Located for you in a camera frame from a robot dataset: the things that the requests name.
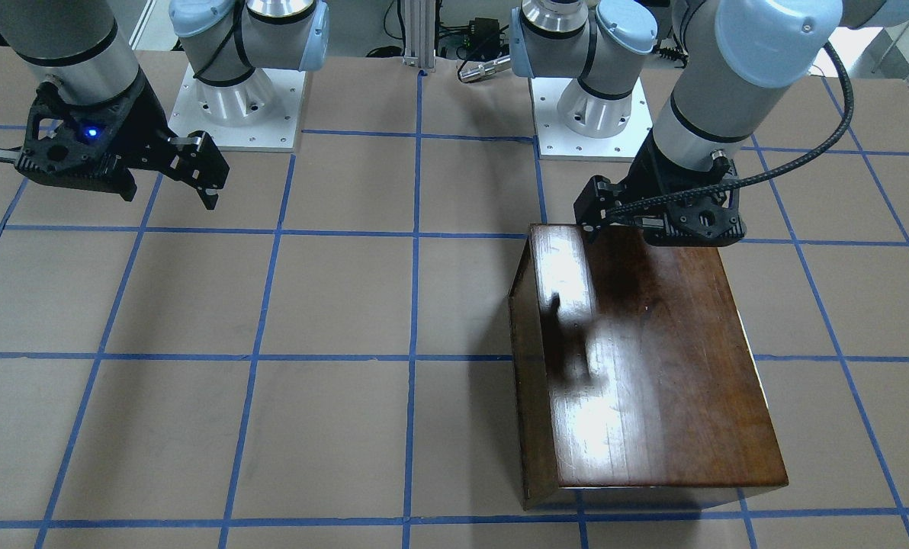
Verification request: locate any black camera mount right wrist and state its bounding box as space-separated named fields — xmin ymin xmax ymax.
xmin=13 ymin=78 xmax=137 ymax=201

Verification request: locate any black power adapter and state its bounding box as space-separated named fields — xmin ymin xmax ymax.
xmin=464 ymin=18 xmax=500 ymax=52

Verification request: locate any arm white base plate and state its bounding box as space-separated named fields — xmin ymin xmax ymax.
xmin=169 ymin=66 xmax=310 ymax=153
xmin=530 ymin=78 xmax=653 ymax=162

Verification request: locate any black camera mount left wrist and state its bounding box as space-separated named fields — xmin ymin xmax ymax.
xmin=642 ymin=153 xmax=747 ymax=247

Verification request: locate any dark wooden drawer cabinet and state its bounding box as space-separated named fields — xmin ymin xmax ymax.
xmin=508 ymin=223 xmax=789 ymax=510

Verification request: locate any aluminium frame post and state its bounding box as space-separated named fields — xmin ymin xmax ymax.
xmin=397 ymin=1 xmax=438 ymax=75

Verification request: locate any black braided cable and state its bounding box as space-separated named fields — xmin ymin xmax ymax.
xmin=607 ymin=42 xmax=856 ymax=222

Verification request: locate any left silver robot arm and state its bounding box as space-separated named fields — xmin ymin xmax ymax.
xmin=508 ymin=1 xmax=909 ymax=247

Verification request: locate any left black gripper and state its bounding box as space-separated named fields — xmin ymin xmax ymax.
xmin=574 ymin=136 xmax=699 ymax=243

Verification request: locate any black camera mount wrist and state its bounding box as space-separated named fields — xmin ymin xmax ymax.
xmin=13 ymin=78 xmax=137 ymax=201
xmin=642 ymin=153 xmax=747 ymax=247

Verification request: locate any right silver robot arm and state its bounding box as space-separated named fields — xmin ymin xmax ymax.
xmin=0 ymin=1 xmax=330 ymax=210

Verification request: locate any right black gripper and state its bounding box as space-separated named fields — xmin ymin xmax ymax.
xmin=113 ymin=76 xmax=230 ymax=210

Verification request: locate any silver metal cylinder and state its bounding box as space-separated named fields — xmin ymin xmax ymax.
xmin=457 ymin=55 xmax=512 ymax=84

